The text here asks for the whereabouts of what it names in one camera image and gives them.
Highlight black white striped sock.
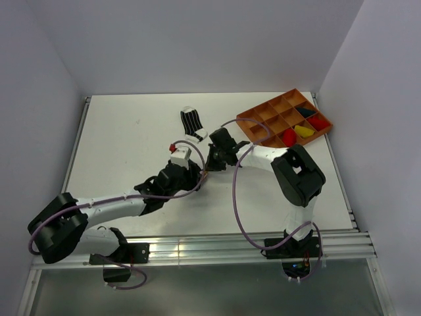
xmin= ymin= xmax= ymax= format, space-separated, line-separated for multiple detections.
xmin=180 ymin=107 xmax=208 ymax=144

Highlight red Christmas sock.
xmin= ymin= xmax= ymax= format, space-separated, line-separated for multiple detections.
xmin=282 ymin=128 xmax=297 ymax=147

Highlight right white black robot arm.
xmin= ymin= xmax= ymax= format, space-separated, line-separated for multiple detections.
xmin=207 ymin=128 xmax=326 ymax=257

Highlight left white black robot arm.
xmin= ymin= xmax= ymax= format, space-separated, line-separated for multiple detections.
xmin=28 ymin=160 xmax=204 ymax=264

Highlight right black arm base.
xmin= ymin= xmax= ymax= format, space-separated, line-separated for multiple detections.
xmin=260 ymin=236 xmax=320 ymax=259

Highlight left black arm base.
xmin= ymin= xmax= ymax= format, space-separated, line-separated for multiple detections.
xmin=89 ymin=242 xmax=150 ymax=289

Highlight orange compartment tray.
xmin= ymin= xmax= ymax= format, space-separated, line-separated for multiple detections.
xmin=237 ymin=89 xmax=333 ymax=148

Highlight yellow rolled sock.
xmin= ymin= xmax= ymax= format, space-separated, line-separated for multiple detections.
xmin=294 ymin=125 xmax=315 ymax=139

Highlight dark green rolled sock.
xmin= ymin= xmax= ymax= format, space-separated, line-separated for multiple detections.
xmin=295 ymin=107 xmax=317 ymax=118

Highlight red rolled sock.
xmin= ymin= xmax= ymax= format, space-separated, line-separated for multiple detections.
xmin=307 ymin=116 xmax=331 ymax=131

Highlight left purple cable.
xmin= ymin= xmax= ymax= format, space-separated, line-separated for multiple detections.
xmin=29 ymin=140 xmax=207 ymax=290

